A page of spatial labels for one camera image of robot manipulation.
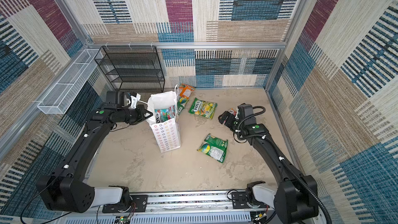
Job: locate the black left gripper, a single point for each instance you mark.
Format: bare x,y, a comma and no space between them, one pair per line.
141,110

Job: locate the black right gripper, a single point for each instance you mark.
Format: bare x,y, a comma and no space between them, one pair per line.
230,117

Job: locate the white paper bag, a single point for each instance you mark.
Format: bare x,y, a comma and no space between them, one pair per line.
164,122

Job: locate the pink Fox's candy bag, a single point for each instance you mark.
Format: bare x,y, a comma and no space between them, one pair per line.
232,111

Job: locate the teal Fox's candy bag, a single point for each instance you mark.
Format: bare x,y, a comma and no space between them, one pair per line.
166,114

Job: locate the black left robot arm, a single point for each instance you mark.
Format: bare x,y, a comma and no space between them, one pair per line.
64,189

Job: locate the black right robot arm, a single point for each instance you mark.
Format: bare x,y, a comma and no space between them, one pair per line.
295,198

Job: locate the yellow green candy bag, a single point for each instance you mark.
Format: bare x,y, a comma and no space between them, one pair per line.
203,108

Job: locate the orange green snack bag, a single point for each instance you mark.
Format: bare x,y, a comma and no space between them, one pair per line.
184,93

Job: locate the black wire shelf rack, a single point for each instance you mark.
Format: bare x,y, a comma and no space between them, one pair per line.
135,68

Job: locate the white wire mesh basket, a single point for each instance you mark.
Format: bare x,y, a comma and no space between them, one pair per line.
60,97

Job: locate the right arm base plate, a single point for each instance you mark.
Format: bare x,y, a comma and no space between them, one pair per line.
240,201

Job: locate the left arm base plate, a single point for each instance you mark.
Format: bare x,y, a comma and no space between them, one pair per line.
138,205

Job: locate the white slotted cable duct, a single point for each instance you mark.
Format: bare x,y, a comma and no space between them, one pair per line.
191,218

